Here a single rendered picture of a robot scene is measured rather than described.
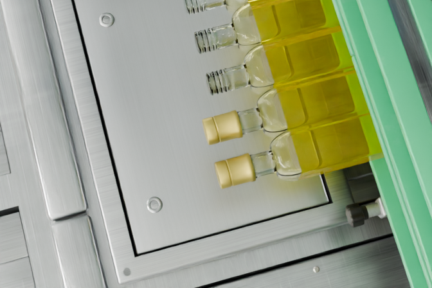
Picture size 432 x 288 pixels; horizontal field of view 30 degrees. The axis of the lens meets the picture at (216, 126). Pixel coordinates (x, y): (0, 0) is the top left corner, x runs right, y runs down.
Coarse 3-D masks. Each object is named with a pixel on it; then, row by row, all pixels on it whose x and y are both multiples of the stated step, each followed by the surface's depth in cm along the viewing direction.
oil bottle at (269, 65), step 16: (320, 32) 101; (336, 32) 101; (256, 48) 100; (272, 48) 100; (288, 48) 100; (304, 48) 100; (320, 48) 100; (336, 48) 100; (256, 64) 100; (272, 64) 100; (288, 64) 100; (304, 64) 100; (320, 64) 100; (336, 64) 100; (352, 64) 101; (256, 80) 100; (272, 80) 99; (288, 80) 100
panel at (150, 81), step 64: (64, 0) 118; (128, 0) 118; (128, 64) 116; (192, 64) 116; (128, 128) 113; (192, 128) 114; (128, 192) 111; (192, 192) 111; (256, 192) 111; (320, 192) 112; (128, 256) 108; (192, 256) 108
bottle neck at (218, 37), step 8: (224, 24) 103; (200, 32) 102; (208, 32) 102; (216, 32) 102; (224, 32) 102; (232, 32) 102; (200, 40) 102; (208, 40) 102; (216, 40) 102; (224, 40) 102; (232, 40) 103; (200, 48) 102; (208, 48) 103; (216, 48) 103
